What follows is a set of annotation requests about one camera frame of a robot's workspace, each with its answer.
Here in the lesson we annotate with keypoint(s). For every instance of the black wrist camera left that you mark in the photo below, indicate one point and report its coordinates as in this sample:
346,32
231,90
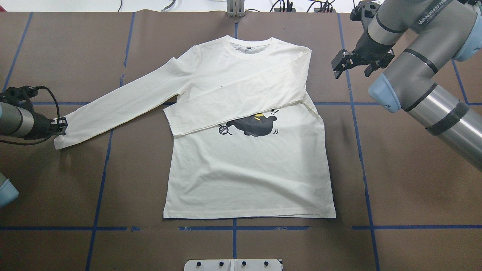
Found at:
18,95

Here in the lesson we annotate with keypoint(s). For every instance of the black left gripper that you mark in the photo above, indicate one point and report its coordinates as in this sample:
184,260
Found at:
42,124

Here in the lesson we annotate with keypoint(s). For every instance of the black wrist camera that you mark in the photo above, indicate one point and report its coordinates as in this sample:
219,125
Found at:
364,9
18,95

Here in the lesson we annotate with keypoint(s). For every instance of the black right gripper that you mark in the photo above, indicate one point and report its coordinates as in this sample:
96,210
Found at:
366,48

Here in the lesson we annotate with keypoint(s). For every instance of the cream long-sleeve cat shirt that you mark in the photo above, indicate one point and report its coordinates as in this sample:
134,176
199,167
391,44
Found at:
247,138

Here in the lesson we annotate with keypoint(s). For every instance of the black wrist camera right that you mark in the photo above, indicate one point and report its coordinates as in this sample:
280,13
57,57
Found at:
364,9

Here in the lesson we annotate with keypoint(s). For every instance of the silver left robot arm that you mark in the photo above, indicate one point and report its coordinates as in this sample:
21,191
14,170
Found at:
22,122

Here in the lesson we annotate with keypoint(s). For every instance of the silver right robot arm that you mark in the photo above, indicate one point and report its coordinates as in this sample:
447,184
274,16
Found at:
412,40

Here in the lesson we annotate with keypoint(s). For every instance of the aluminium frame post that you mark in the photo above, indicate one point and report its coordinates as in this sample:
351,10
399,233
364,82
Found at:
236,8

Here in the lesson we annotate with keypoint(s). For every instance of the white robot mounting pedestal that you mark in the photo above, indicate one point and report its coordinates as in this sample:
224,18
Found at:
234,265

